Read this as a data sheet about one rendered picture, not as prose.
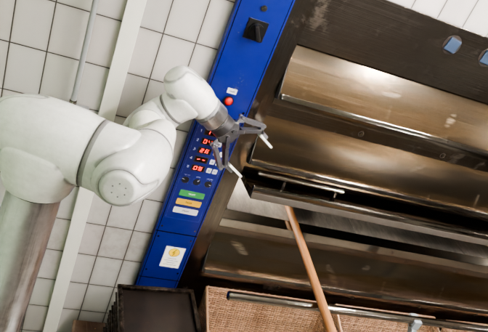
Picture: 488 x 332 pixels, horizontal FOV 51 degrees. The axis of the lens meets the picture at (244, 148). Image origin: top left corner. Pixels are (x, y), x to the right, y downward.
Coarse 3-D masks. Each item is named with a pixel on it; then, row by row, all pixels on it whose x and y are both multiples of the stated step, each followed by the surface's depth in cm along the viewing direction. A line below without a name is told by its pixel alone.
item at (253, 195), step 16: (256, 176) 182; (304, 192) 182; (320, 192) 188; (352, 192) 199; (304, 208) 174; (320, 208) 176; (384, 208) 194; (400, 208) 200; (416, 208) 206; (384, 224) 185; (400, 224) 186; (448, 224) 201; (464, 224) 207; (480, 224) 214; (464, 240) 196; (480, 240) 198
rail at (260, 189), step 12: (264, 192) 168; (276, 192) 169; (288, 192) 172; (324, 204) 175; (336, 204) 176; (384, 216) 183; (396, 216) 184; (432, 228) 190; (444, 228) 192; (456, 228) 194
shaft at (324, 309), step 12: (288, 216) 204; (300, 228) 198; (300, 240) 191; (300, 252) 188; (312, 264) 181; (312, 276) 176; (312, 288) 173; (324, 300) 167; (324, 312) 163; (324, 324) 161
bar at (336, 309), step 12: (228, 300) 160; (240, 300) 160; (252, 300) 161; (264, 300) 163; (276, 300) 164; (288, 300) 166; (300, 300) 168; (336, 312) 171; (348, 312) 172; (360, 312) 174; (372, 312) 176; (384, 312) 178; (408, 324) 184; (420, 324) 181; (432, 324) 184; (444, 324) 186; (456, 324) 187; (468, 324) 190
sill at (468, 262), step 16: (224, 224) 192; (240, 224) 193; (256, 224) 194; (272, 224) 198; (288, 224) 202; (304, 224) 206; (320, 240) 205; (336, 240) 206; (352, 240) 208; (368, 240) 213; (384, 240) 217; (400, 256) 218; (416, 256) 219; (432, 256) 221; (448, 256) 225; (464, 256) 230
